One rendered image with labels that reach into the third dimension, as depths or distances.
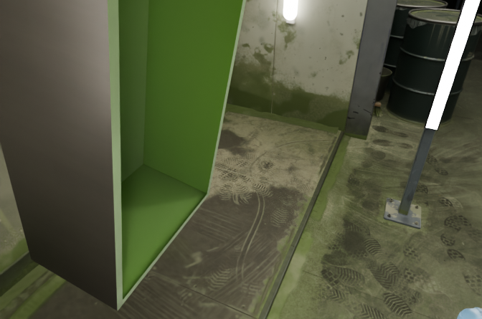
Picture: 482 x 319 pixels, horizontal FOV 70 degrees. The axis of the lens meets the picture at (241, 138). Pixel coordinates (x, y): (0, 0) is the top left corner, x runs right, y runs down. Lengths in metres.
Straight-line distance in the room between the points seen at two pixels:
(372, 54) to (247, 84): 1.07
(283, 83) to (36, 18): 2.41
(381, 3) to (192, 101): 1.68
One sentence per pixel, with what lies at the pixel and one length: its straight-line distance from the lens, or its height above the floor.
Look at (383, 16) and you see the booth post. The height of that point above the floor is 0.97.
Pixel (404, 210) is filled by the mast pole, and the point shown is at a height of 0.05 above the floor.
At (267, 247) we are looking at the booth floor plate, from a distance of 1.89.
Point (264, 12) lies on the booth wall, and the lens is 2.86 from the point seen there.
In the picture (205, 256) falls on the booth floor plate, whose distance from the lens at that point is 1.86.
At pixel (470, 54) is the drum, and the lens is 3.36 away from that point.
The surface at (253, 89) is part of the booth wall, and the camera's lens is 3.08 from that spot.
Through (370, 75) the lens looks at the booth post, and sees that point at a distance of 2.77.
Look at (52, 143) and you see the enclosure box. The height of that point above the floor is 1.05.
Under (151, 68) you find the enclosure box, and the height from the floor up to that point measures 1.01.
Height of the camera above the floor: 1.46
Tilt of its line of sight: 31 degrees down
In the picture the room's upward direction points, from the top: straight up
